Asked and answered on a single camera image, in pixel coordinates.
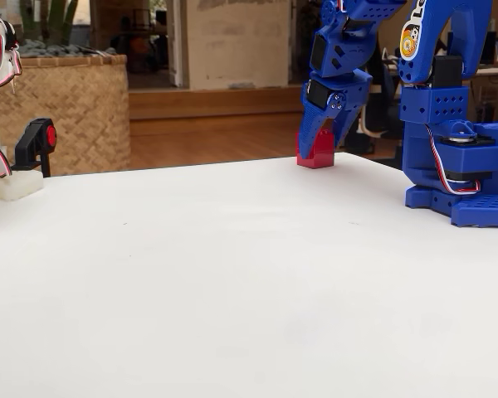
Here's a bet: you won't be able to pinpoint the red cube block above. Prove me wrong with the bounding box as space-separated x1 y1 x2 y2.
295 129 337 170

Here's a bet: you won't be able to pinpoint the black office chair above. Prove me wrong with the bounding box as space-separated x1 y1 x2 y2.
341 45 405 159

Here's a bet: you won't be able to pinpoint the black computer monitor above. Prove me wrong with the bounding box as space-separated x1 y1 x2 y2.
478 30 498 66

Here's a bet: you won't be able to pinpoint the woven wicker planter basket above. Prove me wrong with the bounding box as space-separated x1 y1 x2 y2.
0 53 132 177

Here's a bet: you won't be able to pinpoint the grey pebbles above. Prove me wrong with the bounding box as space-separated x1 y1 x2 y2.
15 38 118 60

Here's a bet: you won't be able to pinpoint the green plant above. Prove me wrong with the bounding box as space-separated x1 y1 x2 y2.
17 0 81 45

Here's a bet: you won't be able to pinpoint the black table clamp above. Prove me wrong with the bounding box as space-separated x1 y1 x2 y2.
11 117 59 179

